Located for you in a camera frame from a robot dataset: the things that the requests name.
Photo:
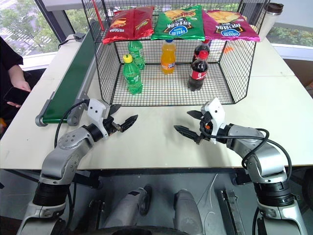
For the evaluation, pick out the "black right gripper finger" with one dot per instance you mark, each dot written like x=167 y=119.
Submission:
x=187 y=132
x=195 y=114

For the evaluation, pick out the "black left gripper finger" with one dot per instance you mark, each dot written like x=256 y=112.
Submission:
x=114 y=109
x=129 y=122

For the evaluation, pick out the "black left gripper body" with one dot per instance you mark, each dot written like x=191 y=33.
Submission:
x=110 y=125

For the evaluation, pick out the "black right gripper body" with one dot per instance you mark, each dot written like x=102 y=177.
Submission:
x=205 y=127

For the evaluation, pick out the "black smartphone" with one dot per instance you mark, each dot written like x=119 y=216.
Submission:
x=14 y=96

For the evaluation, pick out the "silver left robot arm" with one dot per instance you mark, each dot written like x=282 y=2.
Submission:
x=61 y=156

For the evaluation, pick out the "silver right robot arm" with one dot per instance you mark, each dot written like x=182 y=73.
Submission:
x=264 y=159

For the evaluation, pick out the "green conveyor belt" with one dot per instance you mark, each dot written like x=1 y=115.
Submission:
x=69 y=80

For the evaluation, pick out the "small grey adapter box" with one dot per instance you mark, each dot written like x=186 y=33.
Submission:
x=79 y=35

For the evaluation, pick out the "person's bare hand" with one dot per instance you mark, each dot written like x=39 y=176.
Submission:
x=21 y=82
x=14 y=104

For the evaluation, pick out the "green soda bottle yellow cap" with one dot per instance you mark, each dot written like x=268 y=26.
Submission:
x=132 y=77

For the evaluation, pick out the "cola bottle red cap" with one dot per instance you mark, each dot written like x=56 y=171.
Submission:
x=198 y=73
x=202 y=47

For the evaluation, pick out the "orange soda bottle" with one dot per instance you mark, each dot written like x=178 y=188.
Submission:
x=168 y=58

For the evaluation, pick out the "small orange object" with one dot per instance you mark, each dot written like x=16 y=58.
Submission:
x=228 y=49

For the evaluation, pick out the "grey robot leg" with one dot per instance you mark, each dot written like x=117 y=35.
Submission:
x=185 y=211
x=130 y=208

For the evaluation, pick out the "red chip bag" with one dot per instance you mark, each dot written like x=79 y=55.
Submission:
x=143 y=22
x=118 y=25

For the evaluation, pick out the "green chip bag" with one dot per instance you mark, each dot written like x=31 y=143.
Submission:
x=178 y=24

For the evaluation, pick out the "pink chip bag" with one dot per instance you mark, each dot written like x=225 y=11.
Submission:
x=230 y=27

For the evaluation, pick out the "red stick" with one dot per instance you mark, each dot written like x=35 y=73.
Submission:
x=98 y=13

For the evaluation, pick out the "white tumbler brown lid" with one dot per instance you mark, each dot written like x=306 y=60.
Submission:
x=270 y=20

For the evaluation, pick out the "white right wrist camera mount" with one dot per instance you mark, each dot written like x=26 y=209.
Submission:
x=216 y=115

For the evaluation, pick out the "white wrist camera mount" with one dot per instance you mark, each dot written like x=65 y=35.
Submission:
x=216 y=115
x=96 y=110

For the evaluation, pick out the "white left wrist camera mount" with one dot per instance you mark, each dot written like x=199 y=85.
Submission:
x=96 y=110

